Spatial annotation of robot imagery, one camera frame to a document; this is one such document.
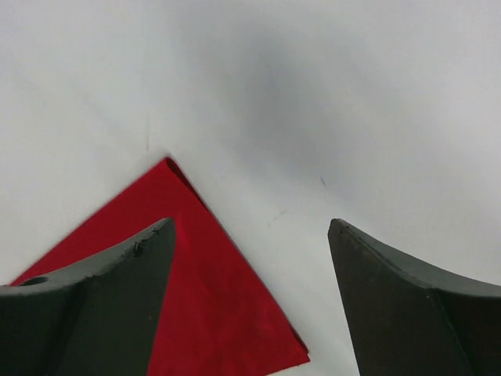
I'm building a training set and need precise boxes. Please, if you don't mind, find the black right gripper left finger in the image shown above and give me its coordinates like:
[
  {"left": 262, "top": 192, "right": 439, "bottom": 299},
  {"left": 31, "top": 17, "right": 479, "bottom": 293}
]
[{"left": 1, "top": 219, "right": 175, "bottom": 375}]

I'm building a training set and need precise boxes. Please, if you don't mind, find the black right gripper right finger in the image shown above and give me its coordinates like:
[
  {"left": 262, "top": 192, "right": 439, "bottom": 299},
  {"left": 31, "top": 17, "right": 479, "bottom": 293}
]
[{"left": 328, "top": 219, "right": 500, "bottom": 376}]

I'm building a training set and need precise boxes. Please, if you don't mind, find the red satin napkin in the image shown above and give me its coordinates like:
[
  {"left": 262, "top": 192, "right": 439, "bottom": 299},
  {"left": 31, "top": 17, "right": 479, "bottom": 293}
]
[{"left": 18, "top": 158, "right": 309, "bottom": 375}]

